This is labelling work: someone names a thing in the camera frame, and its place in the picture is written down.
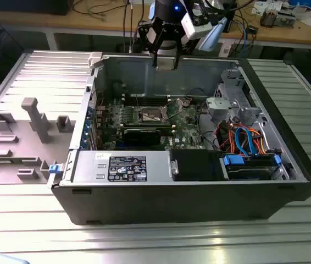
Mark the small black adapter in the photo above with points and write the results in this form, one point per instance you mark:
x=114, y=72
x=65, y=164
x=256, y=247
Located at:
x=253, y=29

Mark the silver metal hinge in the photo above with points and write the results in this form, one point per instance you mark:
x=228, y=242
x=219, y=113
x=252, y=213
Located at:
x=174, y=167

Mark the grey electronic device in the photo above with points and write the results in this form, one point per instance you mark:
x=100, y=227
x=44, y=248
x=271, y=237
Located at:
x=284, y=19

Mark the green RAM stick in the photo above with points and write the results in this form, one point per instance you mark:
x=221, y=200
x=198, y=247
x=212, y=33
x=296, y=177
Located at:
x=3, y=161

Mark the metal heat sink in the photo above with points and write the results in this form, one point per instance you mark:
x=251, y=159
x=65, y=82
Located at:
x=266, y=19

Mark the silver CPU plate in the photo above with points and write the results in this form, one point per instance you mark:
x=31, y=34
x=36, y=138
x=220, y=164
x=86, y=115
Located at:
x=166, y=67

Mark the black PC case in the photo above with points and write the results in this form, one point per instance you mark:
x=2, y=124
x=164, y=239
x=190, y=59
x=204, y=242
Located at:
x=172, y=203

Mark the wooden desk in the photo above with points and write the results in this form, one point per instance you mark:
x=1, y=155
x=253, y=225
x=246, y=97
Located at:
x=295, y=34

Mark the white camera with black bracket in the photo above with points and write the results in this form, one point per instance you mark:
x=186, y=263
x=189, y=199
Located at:
x=194, y=28

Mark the black graphics card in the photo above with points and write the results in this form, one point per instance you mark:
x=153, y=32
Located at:
x=141, y=136

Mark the silver power supply unit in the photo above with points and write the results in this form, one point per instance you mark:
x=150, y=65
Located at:
x=89, y=165

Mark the CPU socket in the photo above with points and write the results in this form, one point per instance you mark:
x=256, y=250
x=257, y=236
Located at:
x=150, y=115

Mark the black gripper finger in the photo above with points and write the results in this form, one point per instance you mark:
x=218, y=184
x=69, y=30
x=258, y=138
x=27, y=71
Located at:
x=154, y=57
x=177, y=59

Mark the black power supply label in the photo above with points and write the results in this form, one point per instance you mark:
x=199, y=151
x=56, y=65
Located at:
x=128, y=169

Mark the thin metal locking lever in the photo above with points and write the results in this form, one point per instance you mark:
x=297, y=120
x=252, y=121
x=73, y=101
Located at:
x=137, y=101
x=152, y=118

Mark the blue case latch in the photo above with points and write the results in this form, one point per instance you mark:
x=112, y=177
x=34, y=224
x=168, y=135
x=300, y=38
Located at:
x=55, y=169

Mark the grey parts rack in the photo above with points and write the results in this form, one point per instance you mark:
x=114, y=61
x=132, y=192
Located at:
x=21, y=148

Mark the white paper label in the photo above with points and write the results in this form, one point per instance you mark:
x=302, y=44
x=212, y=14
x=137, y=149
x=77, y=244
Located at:
x=226, y=50

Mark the green motherboard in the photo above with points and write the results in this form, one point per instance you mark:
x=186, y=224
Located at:
x=184, y=129

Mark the hard disk in blue carrier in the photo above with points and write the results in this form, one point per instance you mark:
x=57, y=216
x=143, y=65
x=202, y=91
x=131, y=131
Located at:
x=249, y=171

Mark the large black box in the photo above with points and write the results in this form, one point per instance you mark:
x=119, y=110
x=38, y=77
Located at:
x=29, y=6

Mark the upright black box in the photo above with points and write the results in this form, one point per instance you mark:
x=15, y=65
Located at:
x=231, y=26

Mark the silver metal drive cage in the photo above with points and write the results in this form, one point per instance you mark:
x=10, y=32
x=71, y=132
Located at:
x=221, y=105

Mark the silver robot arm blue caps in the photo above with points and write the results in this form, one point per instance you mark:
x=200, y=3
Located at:
x=213, y=37

